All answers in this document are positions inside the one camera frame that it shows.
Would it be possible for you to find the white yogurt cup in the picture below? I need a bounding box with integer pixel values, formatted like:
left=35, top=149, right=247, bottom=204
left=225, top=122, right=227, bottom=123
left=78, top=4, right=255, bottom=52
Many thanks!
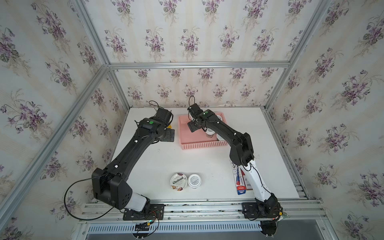
left=188, top=174, right=202, bottom=189
left=206, top=128, right=216, bottom=138

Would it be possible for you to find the green rimmed yogurt cup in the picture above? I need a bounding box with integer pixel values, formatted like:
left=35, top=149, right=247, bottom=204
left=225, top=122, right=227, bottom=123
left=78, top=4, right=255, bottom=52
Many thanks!
left=216, top=134, right=225, bottom=141

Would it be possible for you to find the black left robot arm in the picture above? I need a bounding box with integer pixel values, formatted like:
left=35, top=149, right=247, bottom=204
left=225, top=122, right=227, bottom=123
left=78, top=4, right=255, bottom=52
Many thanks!
left=92, top=107, right=174, bottom=213

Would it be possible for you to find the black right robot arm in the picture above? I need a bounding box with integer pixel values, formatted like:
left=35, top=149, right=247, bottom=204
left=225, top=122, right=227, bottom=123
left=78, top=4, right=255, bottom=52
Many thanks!
left=188, top=104, right=280, bottom=215

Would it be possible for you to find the pink plastic basket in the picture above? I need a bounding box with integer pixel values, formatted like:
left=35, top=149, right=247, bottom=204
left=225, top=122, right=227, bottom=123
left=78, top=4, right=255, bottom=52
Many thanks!
left=178, top=115, right=228, bottom=150

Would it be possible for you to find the Chobani yogurt cup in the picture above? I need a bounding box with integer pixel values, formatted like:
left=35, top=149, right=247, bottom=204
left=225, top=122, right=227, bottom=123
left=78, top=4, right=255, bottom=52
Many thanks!
left=170, top=173, right=188, bottom=192

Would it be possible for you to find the red pencil box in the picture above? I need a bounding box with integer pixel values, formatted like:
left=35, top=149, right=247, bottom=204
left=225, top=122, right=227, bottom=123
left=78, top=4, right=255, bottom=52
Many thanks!
left=241, top=170, right=253, bottom=190

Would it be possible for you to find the small circuit board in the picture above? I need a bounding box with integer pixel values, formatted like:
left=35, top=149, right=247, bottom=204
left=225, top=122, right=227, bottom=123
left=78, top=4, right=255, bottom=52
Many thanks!
left=134, top=223, right=151, bottom=232

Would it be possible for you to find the white ventilation grille strip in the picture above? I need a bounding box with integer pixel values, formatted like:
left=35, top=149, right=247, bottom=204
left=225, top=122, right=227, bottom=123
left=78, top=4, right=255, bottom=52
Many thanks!
left=87, top=221, right=262, bottom=235

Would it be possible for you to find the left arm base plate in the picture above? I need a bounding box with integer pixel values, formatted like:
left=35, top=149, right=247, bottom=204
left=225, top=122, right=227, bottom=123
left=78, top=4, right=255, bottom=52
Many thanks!
left=123, top=204, right=165, bottom=221

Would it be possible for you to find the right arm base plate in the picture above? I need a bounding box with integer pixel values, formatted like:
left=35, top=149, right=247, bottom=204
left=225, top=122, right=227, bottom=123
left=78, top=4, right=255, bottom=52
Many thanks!
left=242, top=202, right=283, bottom=220

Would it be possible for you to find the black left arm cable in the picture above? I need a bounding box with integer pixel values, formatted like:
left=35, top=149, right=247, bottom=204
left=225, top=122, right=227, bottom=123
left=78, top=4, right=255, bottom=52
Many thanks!
left=63, top=176, right=116, bottom=222

